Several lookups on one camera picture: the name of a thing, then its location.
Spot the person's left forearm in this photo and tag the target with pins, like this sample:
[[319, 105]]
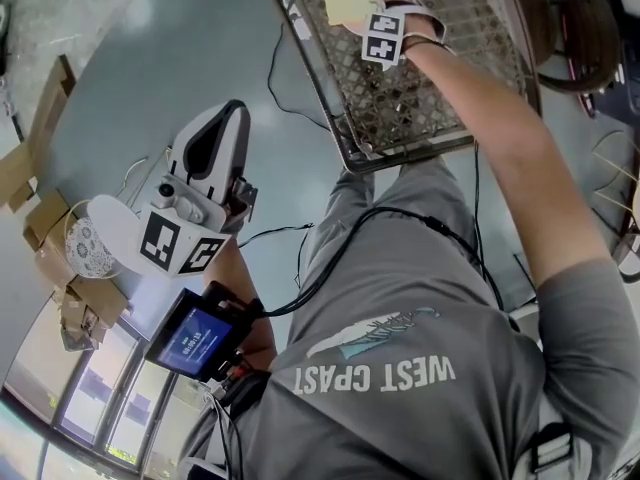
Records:
[[240, 268]]

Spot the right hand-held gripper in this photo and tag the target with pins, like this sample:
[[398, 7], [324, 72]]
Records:
[[382, 38]]

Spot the white power strip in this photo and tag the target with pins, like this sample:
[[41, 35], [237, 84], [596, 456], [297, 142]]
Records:
[[300, 25]]

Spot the open cardboard box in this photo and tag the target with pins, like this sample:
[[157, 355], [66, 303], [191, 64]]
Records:
[[95, 298]]

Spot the person's right forearm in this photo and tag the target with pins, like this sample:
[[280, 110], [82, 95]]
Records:
[[500, 143]]

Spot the flat cardboard sheet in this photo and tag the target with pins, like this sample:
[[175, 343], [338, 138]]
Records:
[[17, 168]]

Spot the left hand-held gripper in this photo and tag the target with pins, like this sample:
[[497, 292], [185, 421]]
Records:
[[157, 240]]

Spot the floral patterned plate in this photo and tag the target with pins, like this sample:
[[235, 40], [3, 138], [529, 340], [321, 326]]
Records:
[[87, 250]]

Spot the person's grey printed T-shirt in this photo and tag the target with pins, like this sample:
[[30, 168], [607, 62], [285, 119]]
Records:
[[400, 418]]

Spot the plain white round plate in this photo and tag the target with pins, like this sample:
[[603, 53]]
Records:
[[112, 228]]

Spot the black framed glass door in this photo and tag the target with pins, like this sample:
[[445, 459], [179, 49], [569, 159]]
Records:
[[100, 393]]

